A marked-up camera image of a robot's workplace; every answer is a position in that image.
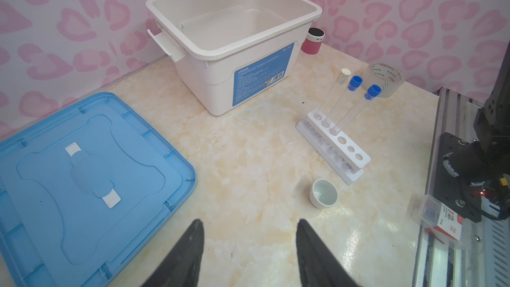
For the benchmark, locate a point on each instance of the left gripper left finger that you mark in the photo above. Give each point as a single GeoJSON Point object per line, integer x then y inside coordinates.
{"type": "Point", "coordinates": [181, 266]}

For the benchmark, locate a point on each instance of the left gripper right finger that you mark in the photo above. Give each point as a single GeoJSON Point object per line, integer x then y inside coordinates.
{"type": "Point", "coordinates": [317, 264]}

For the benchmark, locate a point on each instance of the small white ceramic crucible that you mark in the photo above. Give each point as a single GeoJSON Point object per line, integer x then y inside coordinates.
{"type": "Point", "coordinates": [323, 194]}

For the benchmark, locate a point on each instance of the white cap test tube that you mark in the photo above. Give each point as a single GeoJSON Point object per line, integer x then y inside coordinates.
{"type": "Point", "coordinates": [334, 94]}

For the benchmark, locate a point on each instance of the blue cap test tube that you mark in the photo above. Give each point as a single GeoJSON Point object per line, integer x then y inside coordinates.
{"type": "Point", "coordinates": [335, 114]}
{"type": "Point", "coordinates": [373, 92]}

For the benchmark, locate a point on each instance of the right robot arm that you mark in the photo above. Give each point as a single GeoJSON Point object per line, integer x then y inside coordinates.
{"type": "Point", "coordinates": [458, 45]}

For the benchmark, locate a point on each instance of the white plastic storage bin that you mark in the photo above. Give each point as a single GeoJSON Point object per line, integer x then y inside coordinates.
{"type": "Point", "coordinates": [227, 51]}

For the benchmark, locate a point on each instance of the pink jar black lid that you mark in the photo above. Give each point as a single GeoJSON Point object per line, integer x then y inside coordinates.
{"type": "Point", "coordinates": [313, 41]}

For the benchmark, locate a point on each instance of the white test tube rack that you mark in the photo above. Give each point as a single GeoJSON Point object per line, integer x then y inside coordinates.
{"type": "Point", "coordinates": [345, 157]}

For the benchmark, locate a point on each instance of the blue plastic bin lid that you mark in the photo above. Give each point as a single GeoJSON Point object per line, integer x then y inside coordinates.
{"type": "Point", "coordinates": [84, 190]}

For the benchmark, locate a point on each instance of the staples box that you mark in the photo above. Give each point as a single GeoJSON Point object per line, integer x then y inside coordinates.
{"type": "Point", "coordinates": [444, 223]}

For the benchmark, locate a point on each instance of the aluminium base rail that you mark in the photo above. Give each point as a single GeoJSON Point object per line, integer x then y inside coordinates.
{"type": "Point", "coordinates": [484, 259]}

